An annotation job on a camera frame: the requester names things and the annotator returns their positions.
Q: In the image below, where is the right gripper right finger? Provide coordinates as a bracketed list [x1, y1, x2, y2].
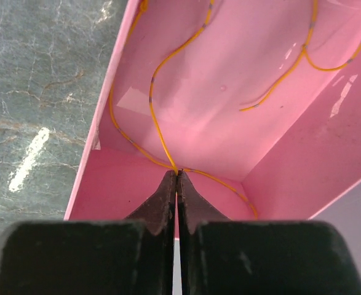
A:
[177, 171, 361, 294]

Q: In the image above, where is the thin yellow cable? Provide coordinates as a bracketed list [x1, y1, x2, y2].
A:
[108, 0, 361, 219]

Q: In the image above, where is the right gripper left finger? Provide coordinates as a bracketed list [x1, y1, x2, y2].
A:
[0, 171, 177, 294]

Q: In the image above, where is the pink plastic bin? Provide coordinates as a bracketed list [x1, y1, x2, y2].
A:
[65, 1, 361, 220]

